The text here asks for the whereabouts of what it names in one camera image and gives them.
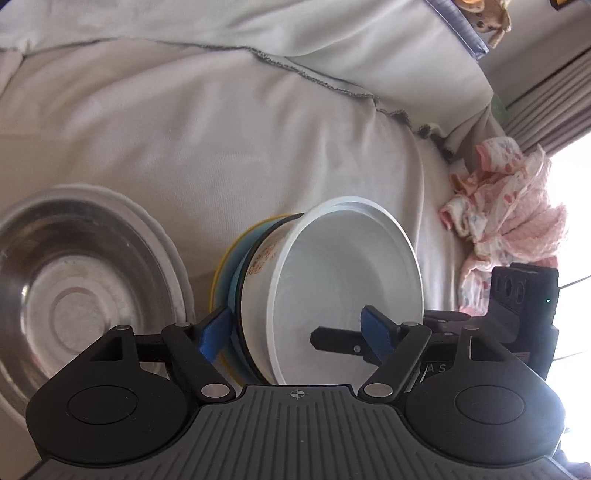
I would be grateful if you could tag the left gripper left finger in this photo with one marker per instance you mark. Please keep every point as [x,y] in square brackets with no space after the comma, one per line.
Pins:
[188,353]

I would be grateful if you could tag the blue ceramic bowl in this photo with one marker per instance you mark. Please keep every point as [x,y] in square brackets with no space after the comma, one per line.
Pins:
[233,298]

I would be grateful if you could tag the pink patterned baby cloth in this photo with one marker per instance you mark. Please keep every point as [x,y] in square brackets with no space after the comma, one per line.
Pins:
[503,210]

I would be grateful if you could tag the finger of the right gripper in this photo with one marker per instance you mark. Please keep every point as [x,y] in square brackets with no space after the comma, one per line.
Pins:
[339,341]

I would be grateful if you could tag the beige sofa cover cloth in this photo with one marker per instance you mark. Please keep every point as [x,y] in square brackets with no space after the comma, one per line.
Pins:
[214,115]

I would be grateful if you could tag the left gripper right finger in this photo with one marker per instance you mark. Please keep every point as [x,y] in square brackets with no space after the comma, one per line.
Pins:
[406,353]

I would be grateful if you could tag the white paper cup bowl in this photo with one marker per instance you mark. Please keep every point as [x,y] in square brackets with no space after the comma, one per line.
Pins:
[320,271]

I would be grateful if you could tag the grey curtain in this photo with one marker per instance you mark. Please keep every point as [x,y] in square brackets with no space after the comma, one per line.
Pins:
[554,113]

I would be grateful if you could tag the brown bunny plush toy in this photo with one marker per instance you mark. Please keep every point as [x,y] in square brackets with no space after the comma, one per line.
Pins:
[488,17]

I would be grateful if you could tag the stainless steel bowl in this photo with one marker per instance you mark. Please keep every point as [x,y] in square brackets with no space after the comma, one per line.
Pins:
[69,273]

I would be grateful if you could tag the white bowl yellow rim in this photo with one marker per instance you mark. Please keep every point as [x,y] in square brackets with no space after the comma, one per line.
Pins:
[221,290]

